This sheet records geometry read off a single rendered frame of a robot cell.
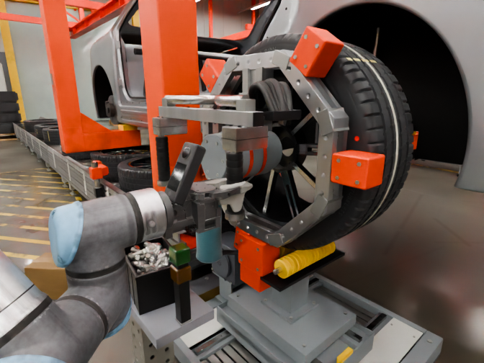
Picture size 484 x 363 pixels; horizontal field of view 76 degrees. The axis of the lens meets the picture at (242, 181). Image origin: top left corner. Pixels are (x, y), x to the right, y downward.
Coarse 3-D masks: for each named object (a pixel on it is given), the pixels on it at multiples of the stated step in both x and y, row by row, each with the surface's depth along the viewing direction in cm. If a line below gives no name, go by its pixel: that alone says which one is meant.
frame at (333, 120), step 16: (224, 64) 94; (240, 64) 89; (256, 64) 84; (272, 64) 80; (288, 64) 76; (224, 80) 96; (240, 80) 98; (288, 80) 77; (304, 80) 73; (320, 80) 76; (304, 96) 74; (320, 96) 71; (320, 112) 71; (336, 112) 71; (208, 128) 107; (320, 128) 72; (336, 128) 70; (320, 144) 73; (336, 144) 71; (320, 160) 74; (320, 176) 74; (320, 192) 76; (336, 192) 77; (224, 208) 108; (320, 208) 76; (336, 208) 77; (240, 224) 103; (256, 224) 97; (272, 224) 97; (288, 224) 85; (304, 224) 81; (272, 240) 91; (288, 240) 87
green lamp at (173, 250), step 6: (174, 246) 75; (180, 246) 75; (186, 246) 75; (174, 252) 73; (180, 252) 73; (186, 252) 74; (174, 258) 73; (180, 258) 73; (186, 258) 74; (174, 264) 74; (180, 264) 73
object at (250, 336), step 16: (224, 304) 131; (224, 320) 126; (240, 320) 124; (240, 336) 119; (256, 336) 115; (352, 336) 111; (368, 336) 112; (256, 352) 112; (272, 352) 105; (336, 352) 108; (352, 352) 105; (368, 352) 114
